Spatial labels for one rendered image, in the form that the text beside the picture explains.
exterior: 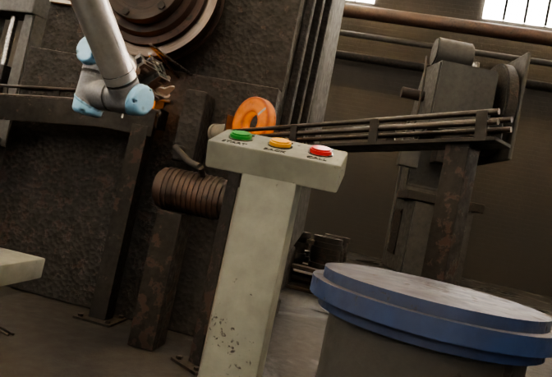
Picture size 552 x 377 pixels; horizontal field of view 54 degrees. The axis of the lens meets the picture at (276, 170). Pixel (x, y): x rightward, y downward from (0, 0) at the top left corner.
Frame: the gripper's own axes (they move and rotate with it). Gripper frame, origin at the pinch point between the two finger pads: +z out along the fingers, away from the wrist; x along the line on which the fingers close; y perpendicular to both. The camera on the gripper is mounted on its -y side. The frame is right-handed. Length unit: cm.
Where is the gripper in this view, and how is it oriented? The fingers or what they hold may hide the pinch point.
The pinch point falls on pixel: (164, 94)
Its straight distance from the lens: 168.8
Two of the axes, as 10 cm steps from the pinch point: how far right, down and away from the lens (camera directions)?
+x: -4.1, -8.4, 3.5
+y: 8.2, -5.1, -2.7
